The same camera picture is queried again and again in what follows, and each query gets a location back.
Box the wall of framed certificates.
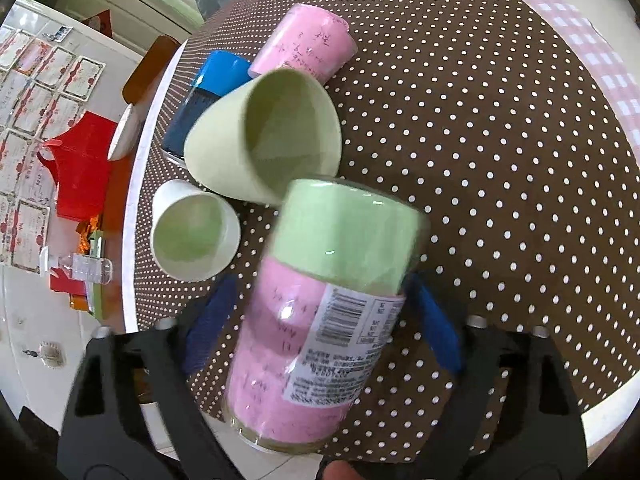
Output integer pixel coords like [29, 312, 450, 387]
[0, 0, 107, 273]

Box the small white cup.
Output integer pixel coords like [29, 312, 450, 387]
[150, 179, 242, 282]

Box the pink cup with green lid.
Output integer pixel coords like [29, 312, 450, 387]
[223, 177, 430, 457]

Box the clear plastic bottle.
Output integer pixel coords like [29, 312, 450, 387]
[39, 249, 114, 286]

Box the pink checkered cloth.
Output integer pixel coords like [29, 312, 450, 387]
[470, 0, 640, 161]

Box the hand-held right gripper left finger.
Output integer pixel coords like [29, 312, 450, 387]
[56, 274, 247, 480]

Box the brown wooden chair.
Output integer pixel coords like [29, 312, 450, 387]
[122, 35, 182, 111]

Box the brown polka dot tablecloth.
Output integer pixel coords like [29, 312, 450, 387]
[136, 0, 640, 461]

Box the light green cup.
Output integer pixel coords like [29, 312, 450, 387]
[183, 68, 343, 207]

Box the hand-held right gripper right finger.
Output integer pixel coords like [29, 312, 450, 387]
[395, 270, 588, 480]

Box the red paper bag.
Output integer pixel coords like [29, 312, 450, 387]
[36, 111, 118, 221]

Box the blue cup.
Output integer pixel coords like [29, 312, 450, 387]
[161, 50, 254, 167]

